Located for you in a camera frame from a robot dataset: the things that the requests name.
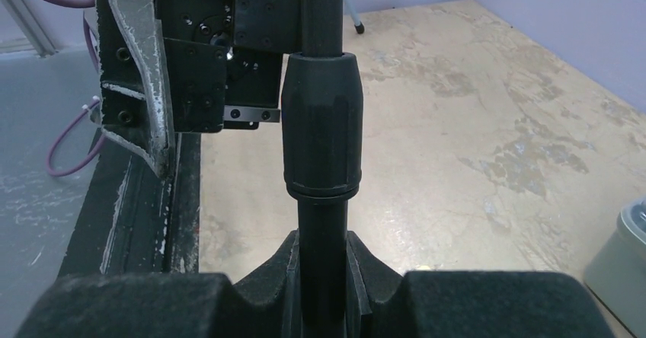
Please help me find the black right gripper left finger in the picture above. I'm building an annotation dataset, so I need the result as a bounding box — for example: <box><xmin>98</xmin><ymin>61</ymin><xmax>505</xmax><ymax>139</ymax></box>
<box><xmin>16</xmin><ymin>231</ymin><xmax>298</xmax><ymax>337</ymax></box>

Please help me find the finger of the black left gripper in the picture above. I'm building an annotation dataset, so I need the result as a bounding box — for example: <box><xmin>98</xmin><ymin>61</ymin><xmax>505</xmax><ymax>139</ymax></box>
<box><xmin>96</xmin><ymin>0</ymin><xmax>175</xmax><ymax>178</ymax></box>

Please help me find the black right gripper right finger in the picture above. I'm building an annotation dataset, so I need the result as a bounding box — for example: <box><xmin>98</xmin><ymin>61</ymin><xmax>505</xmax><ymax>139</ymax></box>
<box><xmin>347</xmin><ymin>231</ymin><xmax>613</xmax><ymax>337</ymax></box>

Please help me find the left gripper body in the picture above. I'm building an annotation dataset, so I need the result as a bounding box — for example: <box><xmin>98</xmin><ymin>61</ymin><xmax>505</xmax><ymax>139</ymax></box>
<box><xmin>155</xmin><ymin>0</ymin><xmax>301</xmax><ymax>133</ymax></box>

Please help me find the black round-base clamp stand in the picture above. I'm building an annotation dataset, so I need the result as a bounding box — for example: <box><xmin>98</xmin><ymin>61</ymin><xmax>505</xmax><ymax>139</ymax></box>
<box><xmin>282</xmin><ymin>0</ymin><xmax>363</xmax><ymax>337</ymax></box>

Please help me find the light blue music stand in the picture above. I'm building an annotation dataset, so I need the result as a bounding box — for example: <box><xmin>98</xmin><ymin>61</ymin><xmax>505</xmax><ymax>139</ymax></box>
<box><xmin>344</xmin><ymin>0</ymin><xmax>365</xmax><ymax>34</ymax></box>

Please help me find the translucent green storage box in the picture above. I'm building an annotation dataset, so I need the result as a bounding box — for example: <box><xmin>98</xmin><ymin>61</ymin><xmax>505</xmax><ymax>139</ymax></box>
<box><xmin>584</xmin><ymin>198</ymin><xmax>645</xmax><ymax>337</ymax></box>

